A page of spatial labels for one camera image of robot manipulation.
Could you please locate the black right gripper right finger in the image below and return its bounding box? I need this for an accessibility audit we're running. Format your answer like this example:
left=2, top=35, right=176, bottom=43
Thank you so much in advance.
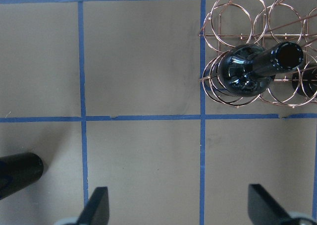
left=248, top=184, right=305, bottom=225

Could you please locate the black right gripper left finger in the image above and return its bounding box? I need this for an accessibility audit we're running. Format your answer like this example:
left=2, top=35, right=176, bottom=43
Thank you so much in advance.
left=77, top=187, right=109, bottom=225

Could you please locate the dark wine bottle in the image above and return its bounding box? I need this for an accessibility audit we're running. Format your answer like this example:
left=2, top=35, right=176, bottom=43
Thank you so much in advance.
left=0, top=153, right=44, bottom=199
left=218, top=42, right=304, bottom=97

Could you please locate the dark wine bottle in rack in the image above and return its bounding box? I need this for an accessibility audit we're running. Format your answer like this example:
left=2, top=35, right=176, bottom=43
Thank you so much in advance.
left=218, top=42, right=304, bottom=97

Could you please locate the copper wire wine rack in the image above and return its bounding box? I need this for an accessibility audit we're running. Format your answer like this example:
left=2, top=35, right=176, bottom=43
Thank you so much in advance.
left=199, top=0, right=317, bottom=108

